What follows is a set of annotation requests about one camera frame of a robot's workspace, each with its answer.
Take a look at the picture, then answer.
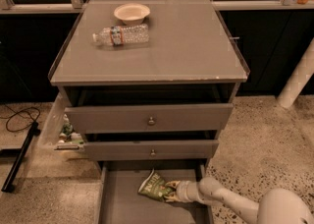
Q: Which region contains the clear plastic water bottle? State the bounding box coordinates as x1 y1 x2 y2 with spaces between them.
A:
92 24 149 46

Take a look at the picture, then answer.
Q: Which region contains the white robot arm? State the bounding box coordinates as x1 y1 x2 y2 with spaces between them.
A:
166 177 314 224

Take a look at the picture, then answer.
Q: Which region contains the clear plastic storage bin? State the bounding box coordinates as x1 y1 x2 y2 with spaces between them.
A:
38 94 83 151

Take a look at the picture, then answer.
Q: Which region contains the green jalapeno chip bag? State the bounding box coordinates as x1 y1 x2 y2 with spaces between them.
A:
137 170 175 202

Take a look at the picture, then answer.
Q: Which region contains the white paper bowl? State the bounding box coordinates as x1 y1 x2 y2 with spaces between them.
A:
114 3 150 26

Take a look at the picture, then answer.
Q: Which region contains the grey top drawer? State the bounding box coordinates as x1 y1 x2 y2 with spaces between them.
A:
65 103 233 134

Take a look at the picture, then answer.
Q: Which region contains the grey middle drawer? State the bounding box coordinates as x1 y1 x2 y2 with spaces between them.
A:
84 140 219 161

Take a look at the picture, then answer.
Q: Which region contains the grey bottom drawer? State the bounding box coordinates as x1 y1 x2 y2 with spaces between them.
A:
95 159 214 224

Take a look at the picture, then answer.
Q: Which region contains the black cable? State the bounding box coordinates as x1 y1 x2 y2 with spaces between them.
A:
0 103 42 134

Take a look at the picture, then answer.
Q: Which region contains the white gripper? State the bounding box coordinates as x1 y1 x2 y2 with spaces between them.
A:
164 181 199 202

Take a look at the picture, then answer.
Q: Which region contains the white cylindrical post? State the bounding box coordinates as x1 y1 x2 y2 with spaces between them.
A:
277 38 314 108

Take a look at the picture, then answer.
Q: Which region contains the grey drawer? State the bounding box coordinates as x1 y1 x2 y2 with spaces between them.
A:
84 140 219 161
65 103 233 134
95 159 214 224

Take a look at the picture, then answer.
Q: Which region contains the grey drawer cabinet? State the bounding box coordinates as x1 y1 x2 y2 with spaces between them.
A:
47 0 251 170

